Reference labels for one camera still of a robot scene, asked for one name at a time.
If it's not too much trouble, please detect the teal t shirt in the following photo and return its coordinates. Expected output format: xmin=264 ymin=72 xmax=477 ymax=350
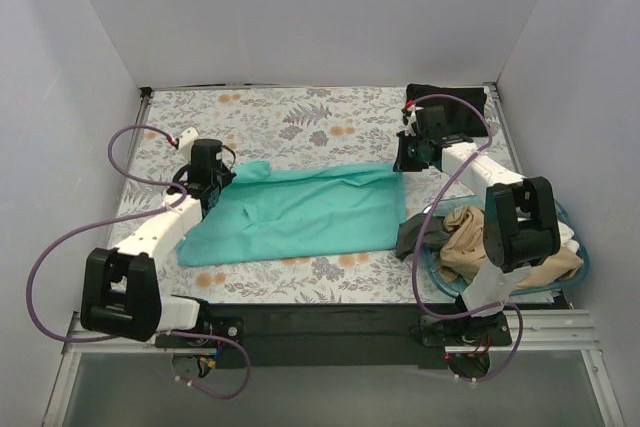
xmin=177 ymin=161 xmax=406 ymax=267

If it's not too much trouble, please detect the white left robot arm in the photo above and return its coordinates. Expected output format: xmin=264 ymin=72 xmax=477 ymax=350
xmin=80 ymin=139 xmax=235 ymax=347

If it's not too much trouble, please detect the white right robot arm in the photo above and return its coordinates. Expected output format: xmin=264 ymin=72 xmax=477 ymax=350
xmin=393 ymin=102 xmax=561 ymax=345

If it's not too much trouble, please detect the folded black t shirt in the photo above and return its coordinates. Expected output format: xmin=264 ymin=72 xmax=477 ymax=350
xmin=406 ymin=84 xmax=488 ymax=137

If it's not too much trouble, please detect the floral table cloth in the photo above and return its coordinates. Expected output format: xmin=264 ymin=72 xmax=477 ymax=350
xmin=91 ymin=85 xmax=526 ymax=305

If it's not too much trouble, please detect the grey t shirt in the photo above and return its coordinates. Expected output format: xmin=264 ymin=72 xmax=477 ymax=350
xmin=394 ymin=213 xmax=451 ymax=260

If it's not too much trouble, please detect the beige t shirt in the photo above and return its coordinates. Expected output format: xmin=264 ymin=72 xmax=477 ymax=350
xmin=436 ymin=207 xmax=584 ymax=290

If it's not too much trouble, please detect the blue plastic laundry basket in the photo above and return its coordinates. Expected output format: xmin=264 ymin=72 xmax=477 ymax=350
xmin=422 ymin=196 xmax=588 ymax=298

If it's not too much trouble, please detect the white t shirt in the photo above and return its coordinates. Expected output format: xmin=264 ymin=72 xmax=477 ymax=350
xmin=558 ymin=222 xmax=580 ymax=254

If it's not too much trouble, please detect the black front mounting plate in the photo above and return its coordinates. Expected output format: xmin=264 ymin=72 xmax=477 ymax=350
xmin=155 ymin=304 xmax=512 ymax=369

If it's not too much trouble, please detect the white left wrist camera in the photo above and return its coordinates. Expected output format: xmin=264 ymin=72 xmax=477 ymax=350
xmin=168 ymin=127 xmax=199 ymax=154

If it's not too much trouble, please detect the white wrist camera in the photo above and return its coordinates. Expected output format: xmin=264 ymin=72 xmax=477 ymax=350
xmin=168 ymin=127 xmax=199 ymax=154
xmin=402 ymin=101 xmax=421 ymax=137

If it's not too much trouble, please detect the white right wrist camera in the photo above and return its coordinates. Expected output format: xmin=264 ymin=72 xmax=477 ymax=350
xmin=402 ymin=101 xmax=421 ymax=137

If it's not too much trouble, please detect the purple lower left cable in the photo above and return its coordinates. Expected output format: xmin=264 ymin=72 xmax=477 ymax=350
xmin=172 ymin=334 xmax=253 ymax=401

